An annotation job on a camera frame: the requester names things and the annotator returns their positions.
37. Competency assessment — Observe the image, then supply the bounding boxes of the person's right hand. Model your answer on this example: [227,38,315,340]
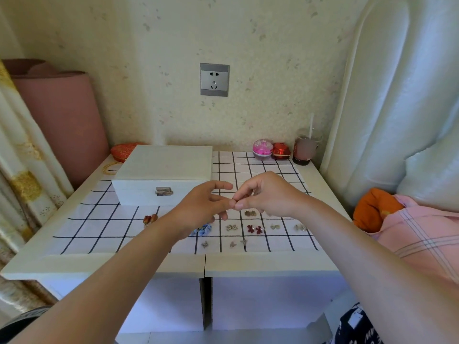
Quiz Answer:
[233,172,316,218]

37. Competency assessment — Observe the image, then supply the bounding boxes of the person's left forearm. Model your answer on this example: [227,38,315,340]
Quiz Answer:
[11,215,187,344]

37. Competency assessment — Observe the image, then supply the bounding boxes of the pink rolled mat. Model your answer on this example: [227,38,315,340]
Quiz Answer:
[1,59,110,190]

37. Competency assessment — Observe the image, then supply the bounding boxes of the white black-grid table cloth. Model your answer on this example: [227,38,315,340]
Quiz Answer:
[52,150,319,256]

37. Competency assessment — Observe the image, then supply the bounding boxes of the red faceted gift box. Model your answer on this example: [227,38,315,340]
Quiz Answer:
[271,142,291,161]

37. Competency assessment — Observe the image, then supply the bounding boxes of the pink plaid blanket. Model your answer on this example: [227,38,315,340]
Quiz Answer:
[369,195,459,283]

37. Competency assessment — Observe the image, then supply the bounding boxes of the clear plastic drink cup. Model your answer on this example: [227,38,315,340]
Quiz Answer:
[292,128,322,166]

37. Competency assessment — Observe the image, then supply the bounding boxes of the person's black printed trousers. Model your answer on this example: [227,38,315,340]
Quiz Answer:
[0,302,384,344]

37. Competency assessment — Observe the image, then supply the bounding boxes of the person's left hand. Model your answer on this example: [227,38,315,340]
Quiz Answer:
[172,181,236,240]

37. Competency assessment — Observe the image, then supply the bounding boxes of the white wooden jewelry box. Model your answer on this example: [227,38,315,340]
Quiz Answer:
[111,145,213,206]

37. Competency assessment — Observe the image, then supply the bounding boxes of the grey wall socket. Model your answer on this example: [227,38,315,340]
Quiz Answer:
[200,63,230,97]

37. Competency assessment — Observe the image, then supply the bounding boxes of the pink round trinket box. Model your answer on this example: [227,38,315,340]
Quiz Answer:
[252,139,274,160]

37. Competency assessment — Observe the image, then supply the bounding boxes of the white padded headboard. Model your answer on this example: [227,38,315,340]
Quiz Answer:
[319,0,459,212]

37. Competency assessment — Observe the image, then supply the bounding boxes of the person's right forearm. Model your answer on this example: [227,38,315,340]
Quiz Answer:
[292,196,459,344]

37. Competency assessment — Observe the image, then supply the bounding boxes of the cream gold floral curtain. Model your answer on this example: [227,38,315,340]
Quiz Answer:
[0,60,74,312]

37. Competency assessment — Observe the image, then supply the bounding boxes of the red heart-shaped box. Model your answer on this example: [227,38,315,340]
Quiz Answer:
[110,143,144,163]

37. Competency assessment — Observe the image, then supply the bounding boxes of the orange plush cushion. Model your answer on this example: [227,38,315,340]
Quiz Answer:
[353,188,404,233]

